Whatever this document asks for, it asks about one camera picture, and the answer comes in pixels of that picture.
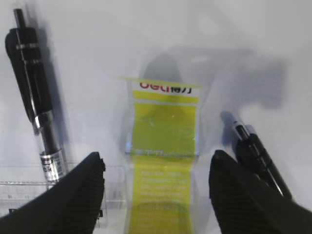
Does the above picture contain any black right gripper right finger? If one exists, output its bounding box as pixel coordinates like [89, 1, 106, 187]
[209, 150, 312, 234]

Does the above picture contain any yellow waste paper packaging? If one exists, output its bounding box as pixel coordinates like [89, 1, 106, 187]
[125, 78, 202, 234]

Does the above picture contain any clear plastic ruler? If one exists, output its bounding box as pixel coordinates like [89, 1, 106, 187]
[0, 164, 127, 233]

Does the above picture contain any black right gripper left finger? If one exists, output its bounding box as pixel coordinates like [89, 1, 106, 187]
[0, 152, 105, 234]

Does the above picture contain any black gel pen middle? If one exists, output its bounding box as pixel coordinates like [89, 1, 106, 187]
[5, 8, 67, 183]

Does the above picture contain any black gel pen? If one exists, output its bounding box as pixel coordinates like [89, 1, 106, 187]
[5, 8, 67, 183]
[220, 111, 293, 200]

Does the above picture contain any black gel pen right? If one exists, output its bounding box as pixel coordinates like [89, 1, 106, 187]
[220, 111, 293, 200]

